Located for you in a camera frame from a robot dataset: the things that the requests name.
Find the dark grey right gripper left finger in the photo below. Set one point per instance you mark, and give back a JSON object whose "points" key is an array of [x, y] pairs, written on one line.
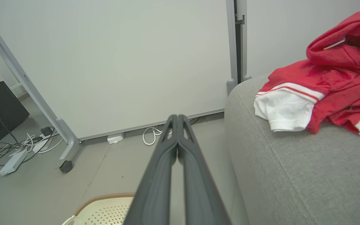
{"points": [[155, 187]]}

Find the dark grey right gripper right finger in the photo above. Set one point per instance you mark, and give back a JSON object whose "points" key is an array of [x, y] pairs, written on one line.
{"points": [[198, 193]]}

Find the red white striped jersey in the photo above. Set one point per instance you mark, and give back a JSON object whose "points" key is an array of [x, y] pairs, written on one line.
{"points": [[292, 103]]}

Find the red fleece garment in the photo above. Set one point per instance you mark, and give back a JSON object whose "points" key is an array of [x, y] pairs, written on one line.
{"points": [[348, 53]]}

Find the cream perforated laundry basket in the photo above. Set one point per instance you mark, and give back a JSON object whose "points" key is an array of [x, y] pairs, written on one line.
{"points": [[105, 209]]}

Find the white power strip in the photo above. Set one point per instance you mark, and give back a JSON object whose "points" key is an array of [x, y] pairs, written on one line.
{"points": [[115, 138], [12, 162]]}

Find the grey fabric sofa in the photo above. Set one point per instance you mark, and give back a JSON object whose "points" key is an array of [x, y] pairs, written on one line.
{"points": [[292, 175]]}

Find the grey partition leg with caster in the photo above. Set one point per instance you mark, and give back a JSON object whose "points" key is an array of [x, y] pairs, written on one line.
{"points": [[69, 140]]}

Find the small black power adapter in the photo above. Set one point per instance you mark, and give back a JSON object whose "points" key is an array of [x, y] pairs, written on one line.
{"points": [[46, 131]]}

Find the large white partition panel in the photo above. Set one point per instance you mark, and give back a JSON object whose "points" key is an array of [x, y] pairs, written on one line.
{"points": [[120, 62]]}

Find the black box device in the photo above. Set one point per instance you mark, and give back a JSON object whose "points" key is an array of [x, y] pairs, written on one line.
{"points": [[2, 109]]}

